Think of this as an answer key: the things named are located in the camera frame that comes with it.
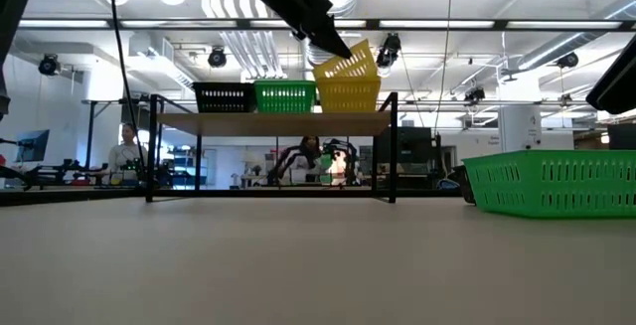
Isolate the background black metal frame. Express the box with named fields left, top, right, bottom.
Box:
left=81, top=94, right=150, bottom=167

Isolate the black cabinet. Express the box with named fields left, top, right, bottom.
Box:
left=373, top=125, right=434, bottom=190

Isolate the black monitor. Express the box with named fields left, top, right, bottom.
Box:
left=606, top=122, right=636, bottom=151

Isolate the long ceiling light bar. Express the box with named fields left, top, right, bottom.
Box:
left=17, top=16, right=636, bottom=33

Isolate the black ceiling camera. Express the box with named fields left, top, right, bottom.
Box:
left=207, top=45, right=229, bottom=70
left=556, top=51, right=580, bottom=71
left=464, top=85, right=487, bottom=106
left=376, top=32, right=402, bottom=68
left=38, top=53, right=62, bottom=77

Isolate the wooden shelf with black legs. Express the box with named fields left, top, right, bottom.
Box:
left=145, top=90, right=399, bottom=205

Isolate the background green basket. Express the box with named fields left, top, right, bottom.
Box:
left=319, top=154, right=333, bottom=185

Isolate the black plastic basket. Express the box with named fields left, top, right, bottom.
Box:
left=193, top=85, right=257, bottom=114
left=192, top=81, right=257, bottom=88
left=449, top=164, right=478, bottom=206

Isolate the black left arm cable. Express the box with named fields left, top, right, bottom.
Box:
left=108, top=0, right=148, bottom=180

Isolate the background cluttered work table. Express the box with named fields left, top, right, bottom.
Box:
left=0, top=163, right=145, bottom=191

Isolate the person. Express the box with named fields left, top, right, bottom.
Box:
left=106, top=122, right=148, bottom=187
left=297, top=135, right=324, bottom=185

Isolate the black metal rig frame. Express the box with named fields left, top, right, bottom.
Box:
left=0, top=187, right=468, bottom=208

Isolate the thin hanging cable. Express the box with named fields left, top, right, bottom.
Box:
left=432, top=0, right=454, bottom=140

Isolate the grey diagonal ceiling duct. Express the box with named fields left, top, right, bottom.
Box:
left=501, top=0, right=636, bottom=76

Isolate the tan table mat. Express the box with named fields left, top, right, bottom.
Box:
left=0, top=196, right=636, bottom=325

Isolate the computer monitor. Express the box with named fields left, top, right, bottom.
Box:
left=14, top=128, right=51, bottom=163

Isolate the white air vent box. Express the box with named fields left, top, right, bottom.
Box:
left=127, top=32, right=176, bottom=64

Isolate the blue storage rack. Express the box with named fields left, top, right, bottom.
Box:
left=166, top=145, right=200, bottom=188

